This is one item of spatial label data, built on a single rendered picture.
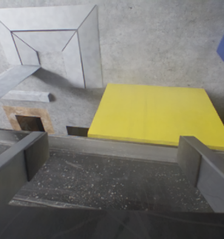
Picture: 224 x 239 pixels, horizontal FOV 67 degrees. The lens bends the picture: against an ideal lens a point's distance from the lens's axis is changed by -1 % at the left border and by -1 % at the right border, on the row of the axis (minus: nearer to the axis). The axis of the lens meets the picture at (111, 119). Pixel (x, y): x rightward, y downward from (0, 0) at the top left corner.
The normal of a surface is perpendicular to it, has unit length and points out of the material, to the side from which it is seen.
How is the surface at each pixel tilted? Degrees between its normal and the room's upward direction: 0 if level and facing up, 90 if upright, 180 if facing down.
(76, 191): 90
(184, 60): 0
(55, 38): 7
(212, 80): 0
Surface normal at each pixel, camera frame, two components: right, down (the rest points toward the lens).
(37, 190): -0.02, -0.79
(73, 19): -0.17, 0.46
